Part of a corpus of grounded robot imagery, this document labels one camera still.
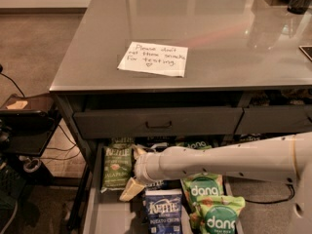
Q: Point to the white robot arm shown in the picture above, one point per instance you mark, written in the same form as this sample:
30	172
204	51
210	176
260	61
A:
280	159

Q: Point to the green jalapeno Kettle chip bag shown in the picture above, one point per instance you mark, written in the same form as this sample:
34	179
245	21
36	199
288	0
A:
117	163

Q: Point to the dark phone on counter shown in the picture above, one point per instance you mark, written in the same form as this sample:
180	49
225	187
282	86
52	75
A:
307	50

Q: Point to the green Dang bag rear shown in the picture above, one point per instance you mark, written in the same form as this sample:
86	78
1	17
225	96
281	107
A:
194	144

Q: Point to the white handwritten paper note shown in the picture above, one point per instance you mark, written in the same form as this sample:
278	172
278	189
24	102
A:
155	59

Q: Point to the blue kettle chip bag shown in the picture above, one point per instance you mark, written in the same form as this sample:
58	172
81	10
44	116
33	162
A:
158	185
163	209

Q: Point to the green Dang bag front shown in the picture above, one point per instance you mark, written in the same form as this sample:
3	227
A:
216	214

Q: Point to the black side cart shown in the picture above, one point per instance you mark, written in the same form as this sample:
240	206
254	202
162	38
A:
27	126

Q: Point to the green dang bag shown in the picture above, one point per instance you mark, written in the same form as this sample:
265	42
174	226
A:
216	214
201	185
194	144

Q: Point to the open grey middle drawer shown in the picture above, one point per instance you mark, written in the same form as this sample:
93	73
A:
106	214

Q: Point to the blue Kettle chip bag front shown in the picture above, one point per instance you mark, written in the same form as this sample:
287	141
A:
163	209

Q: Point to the grey top left drawer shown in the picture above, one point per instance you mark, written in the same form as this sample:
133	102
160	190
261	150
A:
157	122

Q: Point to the green crate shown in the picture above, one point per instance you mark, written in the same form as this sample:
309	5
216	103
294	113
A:
8	187

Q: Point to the grey top right drawer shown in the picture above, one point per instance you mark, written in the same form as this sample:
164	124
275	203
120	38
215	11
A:
276	119

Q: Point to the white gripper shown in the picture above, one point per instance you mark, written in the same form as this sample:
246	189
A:
145	168

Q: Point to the blue Kettle chip bag middle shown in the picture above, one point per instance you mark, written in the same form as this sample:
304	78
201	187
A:
158	185

